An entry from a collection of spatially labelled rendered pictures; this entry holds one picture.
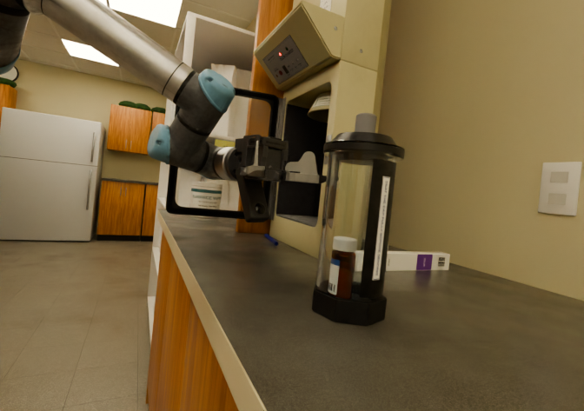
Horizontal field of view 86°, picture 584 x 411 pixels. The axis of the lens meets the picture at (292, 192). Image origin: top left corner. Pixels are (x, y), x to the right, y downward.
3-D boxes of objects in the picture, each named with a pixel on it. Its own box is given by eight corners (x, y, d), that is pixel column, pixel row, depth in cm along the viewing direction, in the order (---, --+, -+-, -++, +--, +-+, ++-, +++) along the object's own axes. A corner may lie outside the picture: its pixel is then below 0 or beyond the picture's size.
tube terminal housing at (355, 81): (333, 237, 114) (355, 23, 113) (400, 260, 84) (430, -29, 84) (268, 235, 103) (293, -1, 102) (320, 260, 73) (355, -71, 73)
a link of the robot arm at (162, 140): (166, 102, 64) (214, 122, 71) (143, 142, 69) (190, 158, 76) (169, 123, 59) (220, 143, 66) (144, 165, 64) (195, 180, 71)
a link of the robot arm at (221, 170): (212, 178, 68) (244, 182, 74) (222, 180, 65) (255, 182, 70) (215, 144, 68) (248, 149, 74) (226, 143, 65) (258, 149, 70)
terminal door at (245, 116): (267, 221, 101) (279, 96, 100) (164, 213, 92) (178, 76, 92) (266, 220, 101) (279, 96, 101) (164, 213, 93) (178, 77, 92)
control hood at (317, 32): (283, 91, 102) (286, 61, 102) (341, 59, 73) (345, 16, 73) (249, 82, 97) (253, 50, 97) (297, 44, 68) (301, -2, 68)
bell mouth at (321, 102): (345, 127, 102) (347, 109, 102) (383, 118, 86) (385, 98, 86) (296, 116, 94) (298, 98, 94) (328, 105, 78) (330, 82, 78)
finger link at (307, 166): (334, 152, 57) (284, 148, 59) (330, 184, 57) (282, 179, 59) (335, 154, 60) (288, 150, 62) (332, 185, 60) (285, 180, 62)
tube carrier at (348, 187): (403, 308, 43) (420, 152, 43) (355, 324, 36) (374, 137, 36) (341, 285, 51) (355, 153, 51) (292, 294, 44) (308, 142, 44)
